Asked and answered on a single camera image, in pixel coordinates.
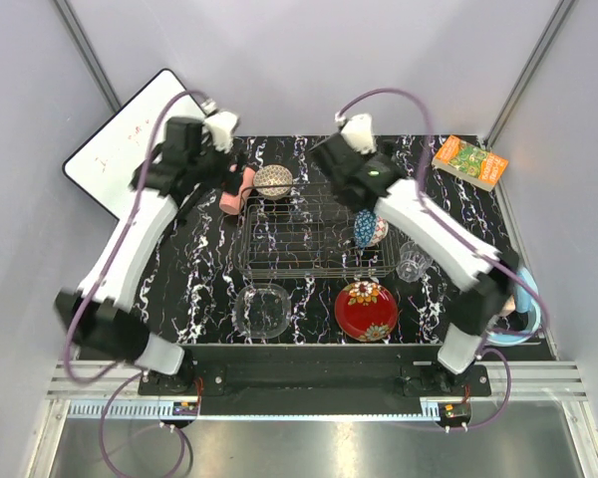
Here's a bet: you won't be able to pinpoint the pink plastic cup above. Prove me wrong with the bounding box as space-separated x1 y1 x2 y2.
219 166 256 215

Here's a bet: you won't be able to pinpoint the blue orange patterned bowl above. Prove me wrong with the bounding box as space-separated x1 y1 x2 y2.
354 210 389 249

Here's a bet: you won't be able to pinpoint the brown patterned ceramic bowl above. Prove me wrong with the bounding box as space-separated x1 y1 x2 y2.
253 164 293 200

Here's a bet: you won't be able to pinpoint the clear drinking glass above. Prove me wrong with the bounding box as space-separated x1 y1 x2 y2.
396 240 433 283

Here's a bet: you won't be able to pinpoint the red floral plate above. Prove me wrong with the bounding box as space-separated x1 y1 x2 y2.
334 281 399 343

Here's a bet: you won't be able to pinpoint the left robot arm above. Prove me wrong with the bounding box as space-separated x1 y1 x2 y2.
54 111 239 394

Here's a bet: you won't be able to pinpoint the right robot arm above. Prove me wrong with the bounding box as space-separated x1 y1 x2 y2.
308 133 518 395

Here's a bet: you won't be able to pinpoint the orange green book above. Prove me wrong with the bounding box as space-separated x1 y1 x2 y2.
432 135 508 192

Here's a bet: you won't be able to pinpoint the white whiteboard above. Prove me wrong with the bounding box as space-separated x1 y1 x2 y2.
63 69 185 219

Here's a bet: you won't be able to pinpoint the clear glass square plate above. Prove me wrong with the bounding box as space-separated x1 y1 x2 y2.
233 284 291 340

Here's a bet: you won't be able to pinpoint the small pink white plug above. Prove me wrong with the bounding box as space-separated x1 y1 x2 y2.
498 297 515 317

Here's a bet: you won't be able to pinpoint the light blue headphones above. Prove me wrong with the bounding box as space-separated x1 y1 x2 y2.
487 283 542 347

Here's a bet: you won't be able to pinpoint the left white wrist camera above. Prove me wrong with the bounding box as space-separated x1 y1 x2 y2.
203 111 239 153

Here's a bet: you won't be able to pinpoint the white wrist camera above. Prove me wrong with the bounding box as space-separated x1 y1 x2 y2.
335 113 377 154
203 111 239 153

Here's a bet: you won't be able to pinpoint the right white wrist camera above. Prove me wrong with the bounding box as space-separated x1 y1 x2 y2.
335 113 377 154

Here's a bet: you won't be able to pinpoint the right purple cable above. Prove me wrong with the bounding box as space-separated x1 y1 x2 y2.
336 88 544 433

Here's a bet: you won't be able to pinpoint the purple cable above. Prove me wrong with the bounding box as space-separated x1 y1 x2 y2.
336 88 544 433
63 90 211 475

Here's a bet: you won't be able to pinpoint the wire dish rack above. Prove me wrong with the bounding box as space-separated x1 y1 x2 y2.
232 182 405 280

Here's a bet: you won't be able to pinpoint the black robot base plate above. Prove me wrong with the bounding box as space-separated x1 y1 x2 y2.
139 344 491 397

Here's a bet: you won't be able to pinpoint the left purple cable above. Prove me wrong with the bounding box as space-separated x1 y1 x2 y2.
63 90 211 475

